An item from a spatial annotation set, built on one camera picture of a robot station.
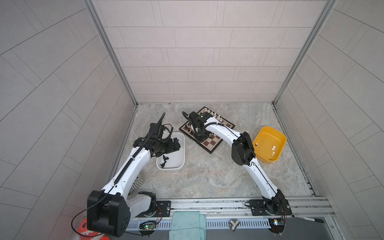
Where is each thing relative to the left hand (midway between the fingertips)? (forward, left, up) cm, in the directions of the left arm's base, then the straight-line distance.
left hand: (177, 145), depth 80 cm
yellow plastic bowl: (+6, -56, -12) cm, 58 cm away
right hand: (+10, -13, -12) cm, 20 cm away
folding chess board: (+16, -4, -10) cm, 19 cm away
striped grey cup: (-18, +19, -5) cm, 27 cm away
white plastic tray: (-4, +2, -11) cm, 12 cm away
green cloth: (-35, -7, -10) cm, 37 cm away
